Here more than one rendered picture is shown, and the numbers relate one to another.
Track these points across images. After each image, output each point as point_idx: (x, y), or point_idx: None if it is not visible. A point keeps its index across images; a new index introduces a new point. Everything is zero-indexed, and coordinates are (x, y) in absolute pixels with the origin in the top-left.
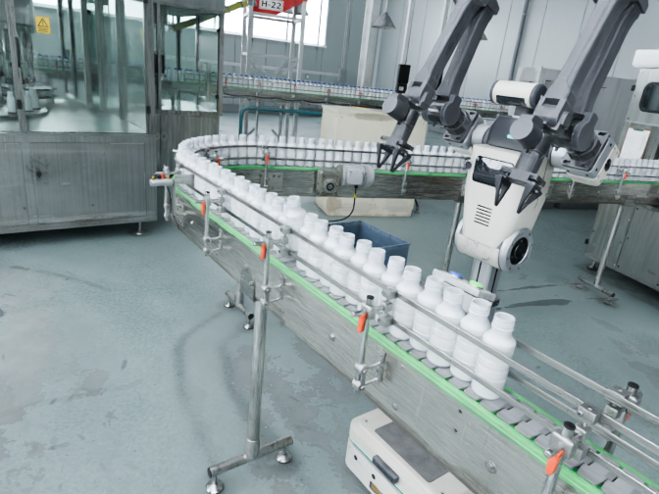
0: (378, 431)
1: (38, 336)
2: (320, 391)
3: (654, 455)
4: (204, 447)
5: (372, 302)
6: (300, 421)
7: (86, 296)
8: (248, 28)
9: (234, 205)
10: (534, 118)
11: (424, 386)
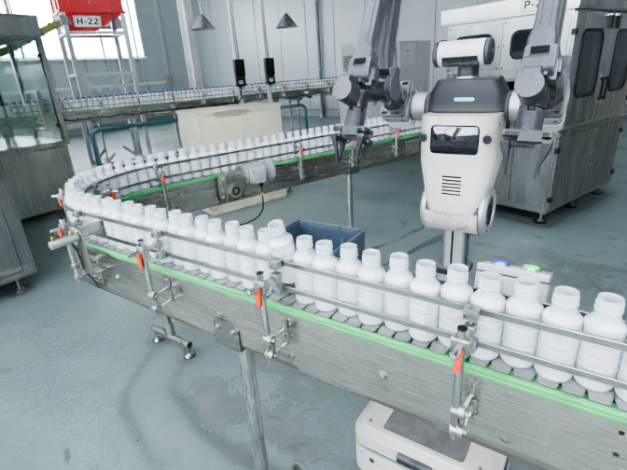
0: (387, 427)
1: None
2: (293, 398)
3: None
4: None
5: (466, 334)
6: (291, 440)
7: None
8: (70, 49)
9: (177, 245)
10: (541, 69)
11: (552, 412)
